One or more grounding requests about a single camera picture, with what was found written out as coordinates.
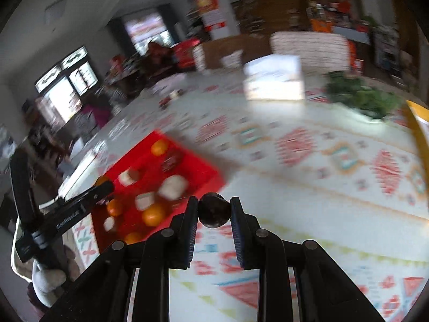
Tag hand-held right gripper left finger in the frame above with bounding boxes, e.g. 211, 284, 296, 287
40, 195, 199, 322

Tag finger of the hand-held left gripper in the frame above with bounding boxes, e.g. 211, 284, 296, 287
85, 180, 115, 206

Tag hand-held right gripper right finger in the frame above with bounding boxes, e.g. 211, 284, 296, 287
230, 196, 386, 322

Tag dark purple plum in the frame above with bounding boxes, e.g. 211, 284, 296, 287
198, 192, 232, 229

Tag red box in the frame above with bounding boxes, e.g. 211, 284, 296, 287
91, 130, 224, 254

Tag small orange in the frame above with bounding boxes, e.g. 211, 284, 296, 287
151, 140, 169, 156

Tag wrinkled red jujube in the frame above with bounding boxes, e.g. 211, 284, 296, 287
161, 150, 184, 173

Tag person's left hand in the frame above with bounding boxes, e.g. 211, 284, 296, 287
32, 265, 68, 307

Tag pink cloth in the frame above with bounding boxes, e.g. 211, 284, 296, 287
82, 102, 113, 128

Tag patterned tablecloth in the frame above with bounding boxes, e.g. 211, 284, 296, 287
58, 70, 429, 322

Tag window with patterned top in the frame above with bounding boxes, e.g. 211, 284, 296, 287
35, 47, 99, 121

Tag dark red cloth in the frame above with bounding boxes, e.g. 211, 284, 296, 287
147, 42, 175, 71

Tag red gift boxes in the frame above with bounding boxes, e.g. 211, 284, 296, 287
174, 38, 202, 68

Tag white tissue box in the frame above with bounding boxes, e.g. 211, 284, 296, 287
244, 54, 305, 101

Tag bright window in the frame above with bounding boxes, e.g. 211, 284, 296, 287
122, 12, 173, 49

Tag green leafy vegetables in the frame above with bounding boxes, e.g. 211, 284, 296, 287
325, 71, 403, 119

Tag chair with patterned cover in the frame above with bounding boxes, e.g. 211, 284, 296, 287
270, 31, 351, 74

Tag yellow box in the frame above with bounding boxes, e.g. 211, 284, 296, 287
402, 100, 429, 175

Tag metal storage rack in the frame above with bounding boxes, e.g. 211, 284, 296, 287
372, 25, 401, 71

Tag shelf of goods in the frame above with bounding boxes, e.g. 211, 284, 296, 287
306, 0, 372, 32

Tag red wall poster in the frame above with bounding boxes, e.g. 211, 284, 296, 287
196, 0, 227, 31

